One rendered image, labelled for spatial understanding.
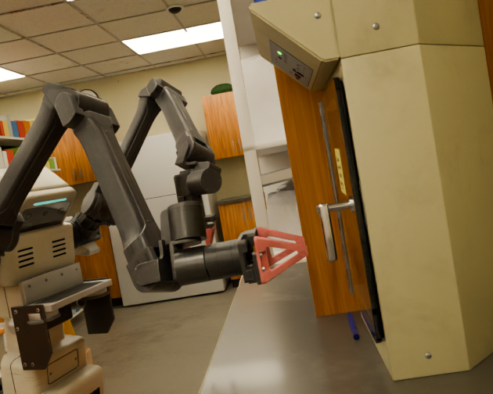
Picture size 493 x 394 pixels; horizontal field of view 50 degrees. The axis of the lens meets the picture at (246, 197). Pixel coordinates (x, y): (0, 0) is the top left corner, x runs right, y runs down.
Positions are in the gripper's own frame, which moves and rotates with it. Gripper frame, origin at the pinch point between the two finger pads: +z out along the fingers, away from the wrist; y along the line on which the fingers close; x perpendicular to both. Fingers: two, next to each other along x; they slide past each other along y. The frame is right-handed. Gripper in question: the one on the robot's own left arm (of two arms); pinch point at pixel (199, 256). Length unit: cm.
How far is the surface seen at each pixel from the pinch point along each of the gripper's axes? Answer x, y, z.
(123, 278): 441, -172, 76
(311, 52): -46, 30, -33
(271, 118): 94, 21, -37
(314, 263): -9.1, 25.9, 4.0
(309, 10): -46, 30, -39
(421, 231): -46, 41, -5
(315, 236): -9.1, 27.1, -1.6
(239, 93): 70, 11, -46
